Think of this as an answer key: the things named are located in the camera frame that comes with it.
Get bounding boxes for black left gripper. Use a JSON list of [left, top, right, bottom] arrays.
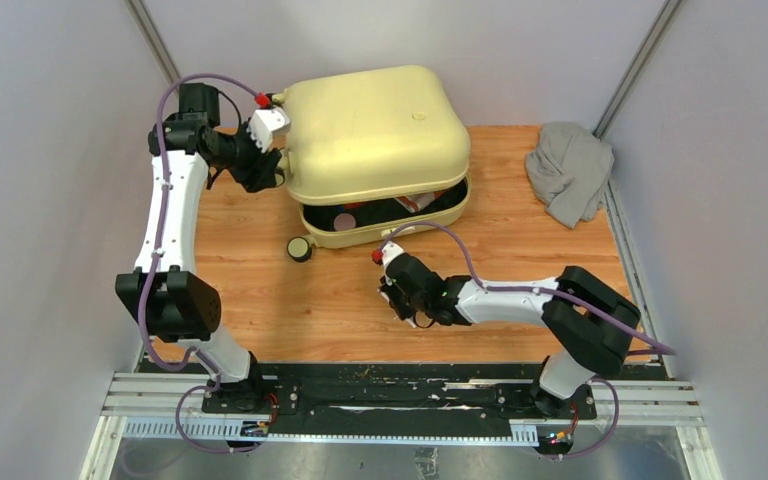
[[210, 119, 280, 193]]

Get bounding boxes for orange white patterned garment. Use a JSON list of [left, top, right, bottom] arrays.
[[397, 192, 438, 213]]

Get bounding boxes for pink round lid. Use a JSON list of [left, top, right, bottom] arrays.
[[333, 212, 357, 231]]

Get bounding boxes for cream suitcase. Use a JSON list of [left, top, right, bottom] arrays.
[[272, 65, 472, 262]]

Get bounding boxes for white thin stick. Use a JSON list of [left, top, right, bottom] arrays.
[[396, 313, 418, 329]]

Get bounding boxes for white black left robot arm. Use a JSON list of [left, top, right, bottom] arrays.
[[114, 78, 290, 413]]

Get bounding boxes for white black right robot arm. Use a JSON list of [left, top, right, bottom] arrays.
[[379, 253, 640, 418]]

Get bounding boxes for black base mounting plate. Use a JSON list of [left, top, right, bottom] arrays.
[[201, 363, 597, 439]]

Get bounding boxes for grey crumpled cloth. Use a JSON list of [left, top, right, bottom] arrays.
[[524, 122, 615, 229]]

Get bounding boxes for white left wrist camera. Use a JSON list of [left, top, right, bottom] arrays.
[[246, 107, 291, 153]]

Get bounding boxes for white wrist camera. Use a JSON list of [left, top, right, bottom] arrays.
[[380, 241, 405, 285], [246, 107, 291, 153]]

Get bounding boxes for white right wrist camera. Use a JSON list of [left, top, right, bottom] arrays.
[[380, 241, 405, 285]]

